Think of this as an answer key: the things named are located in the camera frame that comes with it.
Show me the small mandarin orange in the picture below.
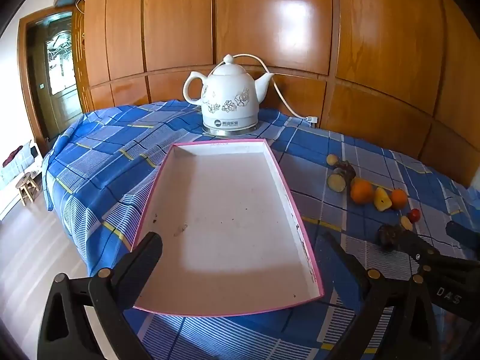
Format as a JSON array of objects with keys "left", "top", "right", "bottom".
[{"left": 390, "top": 188, "right": 409, "bottom": 209}]

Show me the pink-rimmed white box tray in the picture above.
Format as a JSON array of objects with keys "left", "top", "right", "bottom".
[{"left": 131, "top": 138, "right": 325, "bottom": 317}]

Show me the dark brown round fruit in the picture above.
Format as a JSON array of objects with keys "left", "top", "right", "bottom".
[
  {"left": 377, "top": 224, "right": 404, "bottom": 252},
  {"left": 335, "top": 160, "right": 357, "bottom": 181}
]

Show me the blue plaid tablecloth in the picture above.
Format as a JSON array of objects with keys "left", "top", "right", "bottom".
[{"left": 40, "top": 99, "right": 480, "bottom": 360}]

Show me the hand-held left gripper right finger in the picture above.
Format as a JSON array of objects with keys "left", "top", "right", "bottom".
[{"left": 322, "top": 232, "right": 443, "bottom": 360}]

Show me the small wooden stool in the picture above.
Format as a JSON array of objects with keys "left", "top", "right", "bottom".
[{"left": 15, "top": 174, "right": 40, "bottom": 207}]

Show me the wooden door with glass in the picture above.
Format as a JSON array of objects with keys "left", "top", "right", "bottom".
[{"left": 19, "top": 9, "right": 85, "bottom": 154}]

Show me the white ceramic electric kettle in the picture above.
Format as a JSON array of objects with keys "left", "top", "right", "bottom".
[{"left": 183, "top": 54, "right": 275, "bottom": 130}]

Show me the white low furniture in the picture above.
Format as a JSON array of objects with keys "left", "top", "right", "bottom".
[{"left": 0, "top": 140, "right": 43, "bottom": 220}]

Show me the white power cable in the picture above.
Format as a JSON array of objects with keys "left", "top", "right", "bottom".
[{"left": 232, "top": 53, "right": 312, "bottom": 121}]

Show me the silver kettle base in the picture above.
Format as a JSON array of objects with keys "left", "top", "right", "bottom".
[{"left": 202, "top": 122, "right": 260, "bottom": 137}]

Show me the wooden wardrobe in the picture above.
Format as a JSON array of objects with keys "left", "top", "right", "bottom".
[{"left": 54, "top": 0, "right": 480, "bottom": 188}]

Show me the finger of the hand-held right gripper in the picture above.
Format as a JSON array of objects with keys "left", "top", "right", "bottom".
[
  {"left": 400, "top": 229, "right": 480, "bottom": 321},
  {"left": 445, "top": 220, "right": 480, "bottom": 251}
]

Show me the mandarin orange with stem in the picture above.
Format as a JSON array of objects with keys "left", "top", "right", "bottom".
[{"left": 350, "top": 179, "right": 375, "bottom": 206}]

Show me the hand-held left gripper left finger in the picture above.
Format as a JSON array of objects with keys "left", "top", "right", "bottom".
[{"left": 35, "top": 232, "right": 164, "bottom": 360}]

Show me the yellow pear piece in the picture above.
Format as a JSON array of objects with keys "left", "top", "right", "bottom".
[{"left": 373, "top": 187, "right": 393, "bottom": 211}]

